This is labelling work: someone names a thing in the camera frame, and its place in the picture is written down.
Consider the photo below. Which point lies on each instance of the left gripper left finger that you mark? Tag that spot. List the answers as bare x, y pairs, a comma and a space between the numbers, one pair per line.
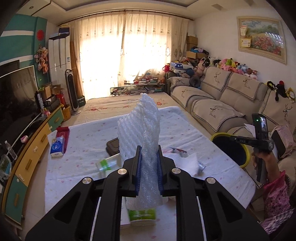
91, 210

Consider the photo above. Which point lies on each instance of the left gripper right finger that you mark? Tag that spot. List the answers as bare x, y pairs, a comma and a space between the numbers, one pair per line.
205, 210

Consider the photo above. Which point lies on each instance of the white foam net sleeve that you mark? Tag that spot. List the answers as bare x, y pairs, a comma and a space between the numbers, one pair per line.
141, 127

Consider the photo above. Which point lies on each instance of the pink sleeved right forearm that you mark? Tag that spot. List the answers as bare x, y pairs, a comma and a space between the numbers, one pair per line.
275, 191

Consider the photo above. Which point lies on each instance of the yellow rimmed trash bin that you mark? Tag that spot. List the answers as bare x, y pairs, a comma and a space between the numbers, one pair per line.
239, 153

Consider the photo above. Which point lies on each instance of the beige sectional sofa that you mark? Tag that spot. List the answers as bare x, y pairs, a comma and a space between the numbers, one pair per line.
225, 101

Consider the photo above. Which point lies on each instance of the clear jar green label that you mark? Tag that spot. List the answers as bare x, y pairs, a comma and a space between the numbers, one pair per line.
108, 165

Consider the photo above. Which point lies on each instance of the yellow green tv cabinet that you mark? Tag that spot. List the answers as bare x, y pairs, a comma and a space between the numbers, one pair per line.
23, 169

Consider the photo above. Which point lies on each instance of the white paper towel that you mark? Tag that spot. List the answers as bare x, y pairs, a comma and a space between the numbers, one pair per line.
188, 164

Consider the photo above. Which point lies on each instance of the blue tissue pack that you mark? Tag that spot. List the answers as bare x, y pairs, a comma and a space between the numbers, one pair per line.
57, 147

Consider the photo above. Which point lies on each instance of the green tissue pack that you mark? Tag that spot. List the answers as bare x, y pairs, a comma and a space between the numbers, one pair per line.
140, 212

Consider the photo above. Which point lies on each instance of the floral white table cloth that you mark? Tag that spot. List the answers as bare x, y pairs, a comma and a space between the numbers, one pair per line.
87, 142

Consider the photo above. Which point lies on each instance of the dark brown small box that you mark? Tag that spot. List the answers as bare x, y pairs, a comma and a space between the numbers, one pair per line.
112, 147

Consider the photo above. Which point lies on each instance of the pile of plush toys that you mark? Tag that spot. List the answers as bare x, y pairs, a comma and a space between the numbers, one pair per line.
225, 64

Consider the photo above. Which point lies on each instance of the red flat box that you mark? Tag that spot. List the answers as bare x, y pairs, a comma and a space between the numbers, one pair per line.
63, 132

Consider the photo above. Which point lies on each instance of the clear water bottle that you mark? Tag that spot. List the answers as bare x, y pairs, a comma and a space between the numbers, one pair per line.
10, 150

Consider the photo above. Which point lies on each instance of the floral floor mat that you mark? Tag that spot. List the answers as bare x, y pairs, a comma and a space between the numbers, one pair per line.
107, 107

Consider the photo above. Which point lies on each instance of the black tower fan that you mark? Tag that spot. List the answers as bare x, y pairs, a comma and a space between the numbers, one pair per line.
72, 92

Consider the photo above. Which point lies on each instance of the flat screen television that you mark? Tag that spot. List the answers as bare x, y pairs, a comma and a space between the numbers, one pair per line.
18, 105

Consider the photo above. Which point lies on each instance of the pile of books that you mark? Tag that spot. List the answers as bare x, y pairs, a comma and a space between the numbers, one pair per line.
144, 85

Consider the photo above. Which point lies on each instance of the cream floral curtains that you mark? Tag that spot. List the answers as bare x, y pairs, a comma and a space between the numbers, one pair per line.
116, 48

